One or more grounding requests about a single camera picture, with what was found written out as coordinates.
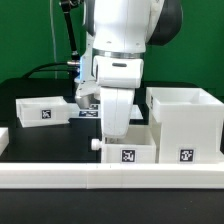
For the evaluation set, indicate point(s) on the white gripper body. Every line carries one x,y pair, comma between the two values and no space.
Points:
118,79

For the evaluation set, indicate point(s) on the white front drawer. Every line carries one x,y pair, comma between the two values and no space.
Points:
138,147

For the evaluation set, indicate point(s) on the white drawer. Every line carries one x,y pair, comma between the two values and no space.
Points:
138,147
43,111

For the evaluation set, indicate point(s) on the white drawer cabinet box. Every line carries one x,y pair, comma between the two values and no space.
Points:
188,122

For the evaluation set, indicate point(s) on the white marker sheet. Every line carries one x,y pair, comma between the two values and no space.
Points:
94,112

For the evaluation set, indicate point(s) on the black camera pole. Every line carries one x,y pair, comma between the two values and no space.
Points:
67,6

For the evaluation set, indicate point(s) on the white left fence rail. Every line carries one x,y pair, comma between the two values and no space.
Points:
4,139

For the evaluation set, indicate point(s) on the white fence rail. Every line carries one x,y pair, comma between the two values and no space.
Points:
4,139
102,176

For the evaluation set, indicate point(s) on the white front fence rail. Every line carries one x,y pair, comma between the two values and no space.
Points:
102,176

